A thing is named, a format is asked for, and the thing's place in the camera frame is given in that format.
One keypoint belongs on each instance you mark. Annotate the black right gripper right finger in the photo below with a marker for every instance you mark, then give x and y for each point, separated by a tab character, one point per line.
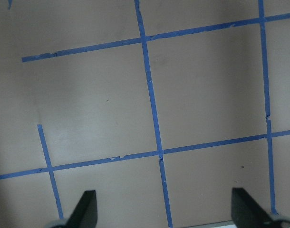
247	213

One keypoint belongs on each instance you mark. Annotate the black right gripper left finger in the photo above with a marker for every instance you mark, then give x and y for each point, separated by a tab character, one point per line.
85	214

